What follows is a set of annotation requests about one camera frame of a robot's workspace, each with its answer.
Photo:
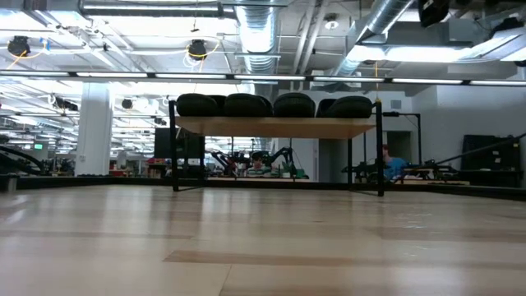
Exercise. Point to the black monitor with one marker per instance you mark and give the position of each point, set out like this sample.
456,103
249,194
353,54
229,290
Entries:
162,141

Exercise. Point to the white pillar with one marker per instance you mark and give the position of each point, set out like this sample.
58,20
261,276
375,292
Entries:
93,127

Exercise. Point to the black cabinet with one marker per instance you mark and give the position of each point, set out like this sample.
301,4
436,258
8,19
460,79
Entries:
491,152

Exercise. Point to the background wooden robot table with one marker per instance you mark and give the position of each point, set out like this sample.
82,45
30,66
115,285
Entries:
255,179

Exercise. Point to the green exit sign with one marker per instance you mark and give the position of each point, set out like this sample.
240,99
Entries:
38,146

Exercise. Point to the person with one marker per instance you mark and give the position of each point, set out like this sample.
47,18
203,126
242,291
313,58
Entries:
394,166
258,166

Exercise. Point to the wooden shelf black frame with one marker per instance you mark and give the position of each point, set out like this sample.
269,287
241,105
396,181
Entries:
271,126

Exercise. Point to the silver slanted air duct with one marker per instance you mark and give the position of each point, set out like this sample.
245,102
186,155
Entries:
382,16

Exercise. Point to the background black robot arm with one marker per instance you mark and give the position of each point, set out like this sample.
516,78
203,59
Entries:
361,168
281,158
224,160

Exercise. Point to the grey corner block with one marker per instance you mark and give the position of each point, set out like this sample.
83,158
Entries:
8,183

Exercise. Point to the grey wall vent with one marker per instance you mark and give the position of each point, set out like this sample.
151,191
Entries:
395,104

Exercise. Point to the black background rig frame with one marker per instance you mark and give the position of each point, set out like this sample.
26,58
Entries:
419,135

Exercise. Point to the yellow hanging pendant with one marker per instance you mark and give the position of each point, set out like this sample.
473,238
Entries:
376,82

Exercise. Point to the overhead LED light bar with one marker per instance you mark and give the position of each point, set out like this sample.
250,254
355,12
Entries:
123,75

